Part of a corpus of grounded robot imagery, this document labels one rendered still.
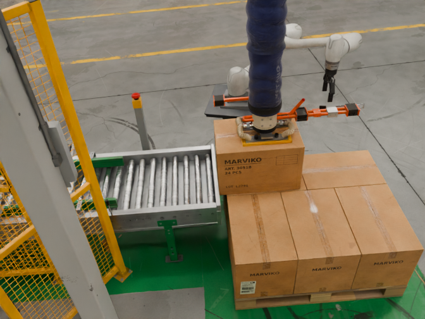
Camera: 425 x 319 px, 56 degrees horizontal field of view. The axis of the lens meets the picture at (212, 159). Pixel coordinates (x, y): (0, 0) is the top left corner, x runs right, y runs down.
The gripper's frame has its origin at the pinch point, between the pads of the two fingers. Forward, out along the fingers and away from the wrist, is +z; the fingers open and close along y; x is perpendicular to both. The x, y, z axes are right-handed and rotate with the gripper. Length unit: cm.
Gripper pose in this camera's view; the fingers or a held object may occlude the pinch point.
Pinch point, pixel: (327, 94)
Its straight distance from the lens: 284.5
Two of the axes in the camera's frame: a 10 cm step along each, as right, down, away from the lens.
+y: 0.5, 6.5, -7.6
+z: 0.5, 7.6, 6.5
